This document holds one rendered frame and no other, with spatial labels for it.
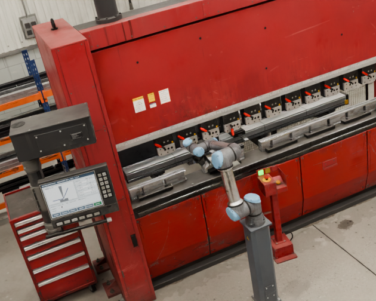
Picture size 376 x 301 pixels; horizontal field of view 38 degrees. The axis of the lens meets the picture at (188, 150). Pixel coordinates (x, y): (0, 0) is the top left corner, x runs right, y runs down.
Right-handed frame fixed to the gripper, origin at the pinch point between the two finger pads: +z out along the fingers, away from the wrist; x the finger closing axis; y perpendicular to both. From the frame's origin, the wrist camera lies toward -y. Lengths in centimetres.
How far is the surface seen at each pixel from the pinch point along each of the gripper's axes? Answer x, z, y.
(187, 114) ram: -15.5, -38.8, -17.2
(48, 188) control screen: 13, -111, 93
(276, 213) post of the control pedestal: 28, 71, -7
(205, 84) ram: -11, -47, -43
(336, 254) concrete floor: 67, 122, -12
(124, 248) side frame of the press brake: -12, -5, 96
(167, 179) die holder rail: -22.0, -6.6, 30.3
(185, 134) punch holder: -15.9, -26.3, -5.4
